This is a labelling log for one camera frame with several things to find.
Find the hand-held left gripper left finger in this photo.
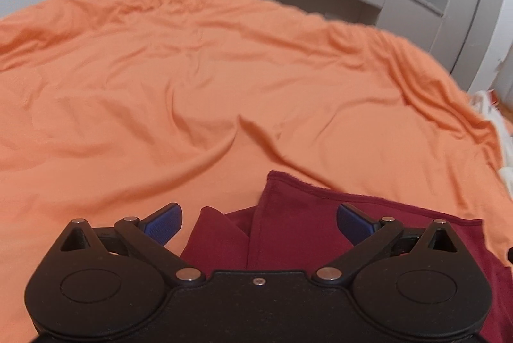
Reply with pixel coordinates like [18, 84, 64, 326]
[59, 203, 207, 287]

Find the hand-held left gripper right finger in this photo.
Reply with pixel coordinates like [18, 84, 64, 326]
[312, 203, 458, 287]

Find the dark red long-sleeved shirt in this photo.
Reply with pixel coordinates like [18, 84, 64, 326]
[180, 170, 513, 343]

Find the orange duvet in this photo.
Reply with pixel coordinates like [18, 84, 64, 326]
[0, 0, 513, 343]

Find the cream crumpled garment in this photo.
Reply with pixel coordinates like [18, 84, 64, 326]
[468, 90, 513, 184]

